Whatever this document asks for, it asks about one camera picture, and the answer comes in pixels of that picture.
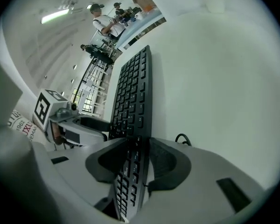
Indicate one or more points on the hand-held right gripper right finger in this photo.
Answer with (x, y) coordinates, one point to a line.
(196, 183)

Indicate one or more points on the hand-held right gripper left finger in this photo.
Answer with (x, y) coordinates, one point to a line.
(72, 167)

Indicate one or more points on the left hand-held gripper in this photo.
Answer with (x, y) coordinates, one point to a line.
(53, 106)

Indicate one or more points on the black keyboard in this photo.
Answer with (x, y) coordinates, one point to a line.
(130, 97)

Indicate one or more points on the black metal railing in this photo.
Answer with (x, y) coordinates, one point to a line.
(84, 78)

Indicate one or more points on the person's white printed shirt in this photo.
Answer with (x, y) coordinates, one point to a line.
(21, 125)

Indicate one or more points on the white desk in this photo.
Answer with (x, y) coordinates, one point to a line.
(212, 90)

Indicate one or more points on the blue-top white table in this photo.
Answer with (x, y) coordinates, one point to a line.
(140, 24)

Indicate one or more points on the fluorescent tube light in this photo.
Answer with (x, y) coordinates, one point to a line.
(54, 16)
(88, 6)

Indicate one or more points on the orange object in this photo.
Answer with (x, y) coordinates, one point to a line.
(148, 8)

